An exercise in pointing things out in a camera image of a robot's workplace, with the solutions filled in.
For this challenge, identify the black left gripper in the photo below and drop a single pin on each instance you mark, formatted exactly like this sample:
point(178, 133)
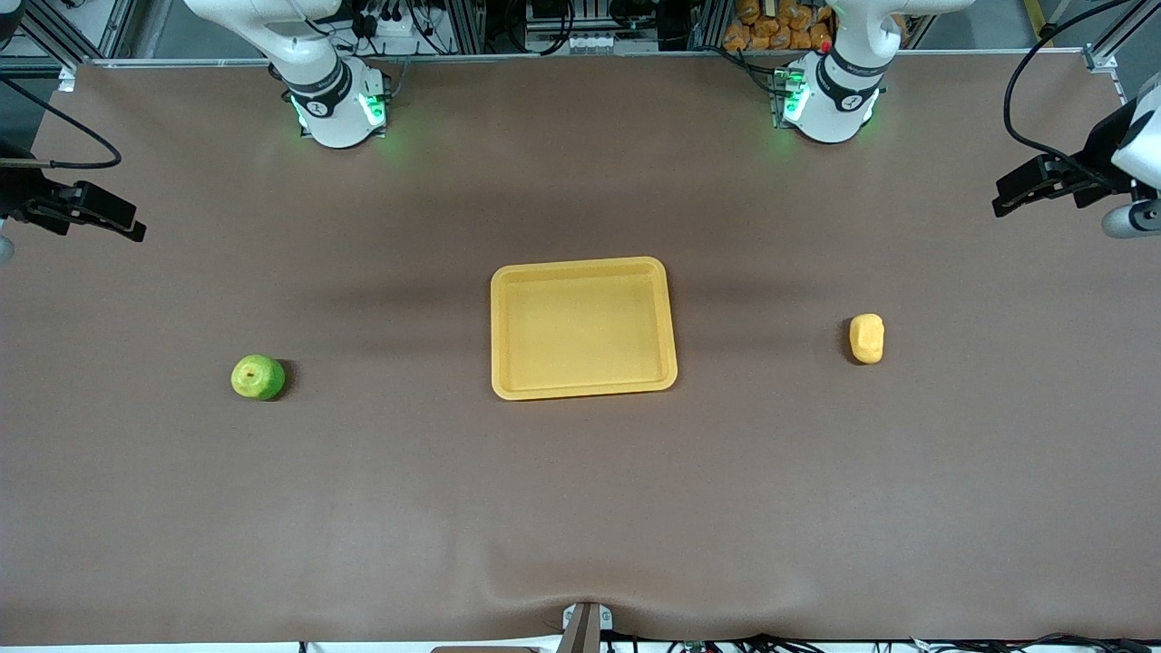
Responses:
point(1097, 154)

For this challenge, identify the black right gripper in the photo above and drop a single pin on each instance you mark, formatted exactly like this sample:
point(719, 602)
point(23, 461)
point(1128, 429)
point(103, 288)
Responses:
point(15, 190)

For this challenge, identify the yellow potato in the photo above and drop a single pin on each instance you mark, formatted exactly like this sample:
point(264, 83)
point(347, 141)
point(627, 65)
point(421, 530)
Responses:
point(867, 337)

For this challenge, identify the green apple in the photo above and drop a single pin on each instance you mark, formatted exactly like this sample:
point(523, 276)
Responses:
point(257, 378)

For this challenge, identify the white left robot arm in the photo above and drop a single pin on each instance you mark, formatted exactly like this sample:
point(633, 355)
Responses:
point(830, 100)

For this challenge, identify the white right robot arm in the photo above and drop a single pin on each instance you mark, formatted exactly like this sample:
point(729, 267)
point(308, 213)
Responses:
point(317, 73)

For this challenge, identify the yellow plastic tray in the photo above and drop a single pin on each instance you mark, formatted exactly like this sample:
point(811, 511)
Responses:
point(580, 326)

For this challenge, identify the bag of orange snacks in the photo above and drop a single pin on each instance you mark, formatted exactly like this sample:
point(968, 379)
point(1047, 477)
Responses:
point(780, 23)

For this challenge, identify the white power strip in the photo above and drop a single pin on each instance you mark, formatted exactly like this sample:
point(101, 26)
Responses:
point(390, 25)

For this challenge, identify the white terminal block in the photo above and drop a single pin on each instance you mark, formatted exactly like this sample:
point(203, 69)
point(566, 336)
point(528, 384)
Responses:
point(594, 43)

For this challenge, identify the brown table mat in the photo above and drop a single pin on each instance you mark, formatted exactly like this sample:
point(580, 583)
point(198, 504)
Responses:
point(580, 499)

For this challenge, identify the dark brown mounting bar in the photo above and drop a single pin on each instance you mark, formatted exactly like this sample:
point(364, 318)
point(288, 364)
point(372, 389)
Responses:
point(585, 637)

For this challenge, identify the aluminium frame profile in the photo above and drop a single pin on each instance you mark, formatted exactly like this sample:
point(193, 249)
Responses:
point(1120, 36)
point(50, 36)

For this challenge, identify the grey metal bracket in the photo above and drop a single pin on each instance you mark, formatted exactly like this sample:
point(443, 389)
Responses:
point(606, 620)

